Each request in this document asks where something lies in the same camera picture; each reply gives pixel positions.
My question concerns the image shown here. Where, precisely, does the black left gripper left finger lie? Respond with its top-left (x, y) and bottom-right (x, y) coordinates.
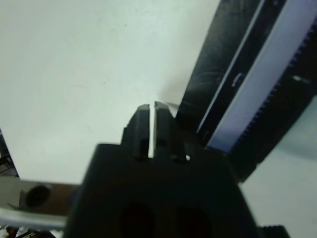
top-left (120, 103), bottom-right (152, 160)

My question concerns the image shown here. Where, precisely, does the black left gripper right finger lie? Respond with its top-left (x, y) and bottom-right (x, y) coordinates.
top-left (153, 100), bottom-right (187, 162)

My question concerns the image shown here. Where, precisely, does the black box lid camera print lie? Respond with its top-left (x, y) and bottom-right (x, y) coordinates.
top-left (175, 0), bottom-right (317, 184)

